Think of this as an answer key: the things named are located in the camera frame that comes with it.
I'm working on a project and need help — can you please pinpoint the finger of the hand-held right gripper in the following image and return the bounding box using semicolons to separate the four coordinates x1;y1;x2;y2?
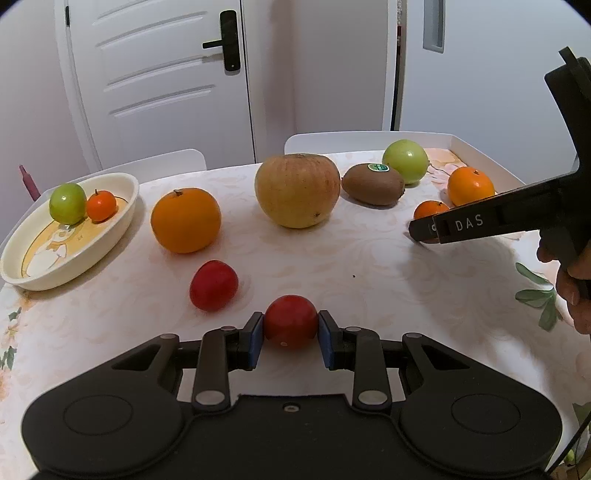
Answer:
436;177;563;244
408;217;438;244

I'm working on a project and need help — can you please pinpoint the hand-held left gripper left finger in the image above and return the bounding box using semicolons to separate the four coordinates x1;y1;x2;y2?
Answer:
111;311;265;415

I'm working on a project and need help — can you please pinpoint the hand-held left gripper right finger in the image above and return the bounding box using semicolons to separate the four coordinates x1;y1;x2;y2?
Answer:
318;310;467;409

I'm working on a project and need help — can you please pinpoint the small tangerine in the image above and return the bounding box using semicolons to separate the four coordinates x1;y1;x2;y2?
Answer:
413;200;450;244
86;189;118;223

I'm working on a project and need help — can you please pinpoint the red tomato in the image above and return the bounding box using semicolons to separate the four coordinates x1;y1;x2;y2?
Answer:
263;295;320;350
189;260;240;313

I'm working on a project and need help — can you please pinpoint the brown kiwi with green sticker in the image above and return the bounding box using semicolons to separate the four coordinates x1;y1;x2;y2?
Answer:
341;163;406;206

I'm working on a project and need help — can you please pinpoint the large orange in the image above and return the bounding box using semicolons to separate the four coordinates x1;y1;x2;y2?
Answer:
150;188;222;254

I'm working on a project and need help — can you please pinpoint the cream oval bowl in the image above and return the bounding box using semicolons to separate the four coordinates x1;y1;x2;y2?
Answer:
0;172;140;292

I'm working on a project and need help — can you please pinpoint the person's right hand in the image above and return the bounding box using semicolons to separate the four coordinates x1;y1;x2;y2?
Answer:
536;244;591;336

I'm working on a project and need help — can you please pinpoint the medium tangerine with stem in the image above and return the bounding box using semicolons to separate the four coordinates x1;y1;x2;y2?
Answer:
446;167;496;208

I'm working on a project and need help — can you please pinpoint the floral tablecloth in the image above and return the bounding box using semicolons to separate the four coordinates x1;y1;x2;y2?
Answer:
0;148;591;480

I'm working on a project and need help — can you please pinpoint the large green apple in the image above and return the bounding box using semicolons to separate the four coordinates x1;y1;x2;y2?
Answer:
382;140;430;186

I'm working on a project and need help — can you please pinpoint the large yellow red apple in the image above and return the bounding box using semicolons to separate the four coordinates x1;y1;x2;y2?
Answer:
254;154;341;230

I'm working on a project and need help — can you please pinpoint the small green apple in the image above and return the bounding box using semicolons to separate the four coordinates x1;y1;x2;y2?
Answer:
49;183;88;226

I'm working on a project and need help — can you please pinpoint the dark red stick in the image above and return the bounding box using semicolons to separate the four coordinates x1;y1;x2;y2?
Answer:
18;165;42;202

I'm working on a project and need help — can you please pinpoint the white panelled door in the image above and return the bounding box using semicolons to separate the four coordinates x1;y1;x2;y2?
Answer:
54;0;257;171

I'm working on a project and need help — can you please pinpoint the black door handle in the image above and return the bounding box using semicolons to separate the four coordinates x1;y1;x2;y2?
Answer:
202;10;242;73

